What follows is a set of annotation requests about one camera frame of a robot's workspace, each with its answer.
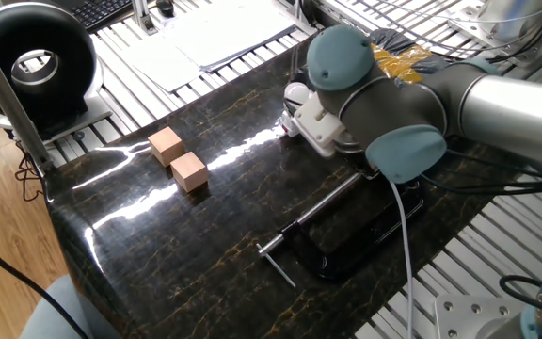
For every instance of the white plug-in bulb holder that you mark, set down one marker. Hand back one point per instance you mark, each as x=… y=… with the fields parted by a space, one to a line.
x=287 y=127

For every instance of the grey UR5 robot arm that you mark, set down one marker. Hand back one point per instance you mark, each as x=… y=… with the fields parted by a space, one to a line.
x=393 y=108

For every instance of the light wooden cube block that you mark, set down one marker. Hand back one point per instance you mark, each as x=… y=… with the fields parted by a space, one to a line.
x=166 y=146
x=188 y=172

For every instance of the black C-clamp steel screw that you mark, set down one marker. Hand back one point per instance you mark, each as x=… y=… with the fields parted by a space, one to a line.
x=337 y=263

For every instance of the white paper sheet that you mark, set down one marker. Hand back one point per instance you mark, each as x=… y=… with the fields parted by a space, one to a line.
x=181 y=52

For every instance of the black wrapped package yellow tape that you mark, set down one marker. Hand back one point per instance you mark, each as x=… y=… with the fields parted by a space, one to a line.
x=398 y=61

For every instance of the black computer mouse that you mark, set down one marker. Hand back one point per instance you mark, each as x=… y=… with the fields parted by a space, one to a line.
x=165 y=7

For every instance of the black keyboard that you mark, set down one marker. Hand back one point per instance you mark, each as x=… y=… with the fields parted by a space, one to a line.
x=101 y=9

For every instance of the silver robot mounting plate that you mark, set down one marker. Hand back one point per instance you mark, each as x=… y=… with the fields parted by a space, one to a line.
x=473 y=315

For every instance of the light blue seat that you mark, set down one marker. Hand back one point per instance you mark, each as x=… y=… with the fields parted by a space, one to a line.
x=59 y=311

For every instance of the silver stand post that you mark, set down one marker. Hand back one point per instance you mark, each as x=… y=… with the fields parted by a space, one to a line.
x=144 y=16

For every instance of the aluminium frame post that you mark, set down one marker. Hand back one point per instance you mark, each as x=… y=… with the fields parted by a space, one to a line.
x=3 y=94

